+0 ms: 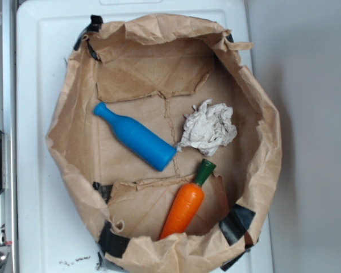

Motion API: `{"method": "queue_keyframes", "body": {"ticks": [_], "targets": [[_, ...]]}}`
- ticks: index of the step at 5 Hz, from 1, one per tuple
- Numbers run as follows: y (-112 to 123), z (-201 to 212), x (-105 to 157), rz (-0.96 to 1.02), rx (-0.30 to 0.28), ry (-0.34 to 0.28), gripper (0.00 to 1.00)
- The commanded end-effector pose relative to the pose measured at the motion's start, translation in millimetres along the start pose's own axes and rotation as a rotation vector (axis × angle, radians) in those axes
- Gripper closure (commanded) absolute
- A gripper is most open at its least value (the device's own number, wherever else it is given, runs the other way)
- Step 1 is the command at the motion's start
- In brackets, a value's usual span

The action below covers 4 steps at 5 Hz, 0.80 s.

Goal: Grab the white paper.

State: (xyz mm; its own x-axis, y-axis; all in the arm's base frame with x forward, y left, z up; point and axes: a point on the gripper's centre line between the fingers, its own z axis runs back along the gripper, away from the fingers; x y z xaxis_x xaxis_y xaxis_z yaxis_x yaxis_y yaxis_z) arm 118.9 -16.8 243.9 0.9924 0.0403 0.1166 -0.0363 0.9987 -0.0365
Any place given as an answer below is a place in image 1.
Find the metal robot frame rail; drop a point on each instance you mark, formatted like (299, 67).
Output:
(8, 215)

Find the white plastic tray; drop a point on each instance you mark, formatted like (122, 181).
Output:
(51, 235)

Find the blue plastic toy bottle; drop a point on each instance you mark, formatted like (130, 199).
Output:
(139, 139)

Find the brown paper bag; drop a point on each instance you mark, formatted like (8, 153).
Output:
(157, 69)

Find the white paper ball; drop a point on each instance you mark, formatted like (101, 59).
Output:
(208, 127)

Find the orange toy carrot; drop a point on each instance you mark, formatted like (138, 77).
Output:
(187, 201)

